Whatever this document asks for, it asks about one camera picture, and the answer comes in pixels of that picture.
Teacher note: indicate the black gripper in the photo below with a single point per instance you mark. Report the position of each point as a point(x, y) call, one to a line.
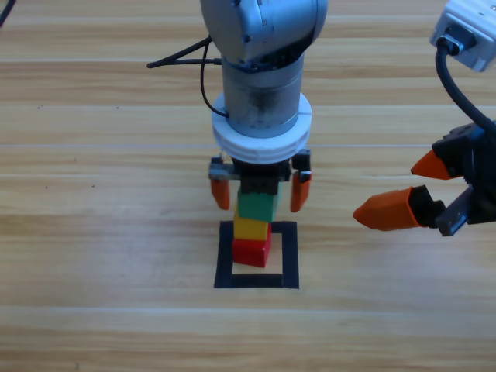
point(480, 170)
point(257, 184)

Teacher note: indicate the green cube block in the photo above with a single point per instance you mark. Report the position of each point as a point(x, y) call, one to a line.
point(255, 207)

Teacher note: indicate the yellow cube block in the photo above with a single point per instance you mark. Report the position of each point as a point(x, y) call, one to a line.
point(250, 230)

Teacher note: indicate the red cube block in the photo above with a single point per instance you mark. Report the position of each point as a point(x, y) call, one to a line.
point(250, 253)

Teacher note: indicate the black tape square outline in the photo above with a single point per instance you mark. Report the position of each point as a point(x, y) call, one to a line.
point(224, 263)

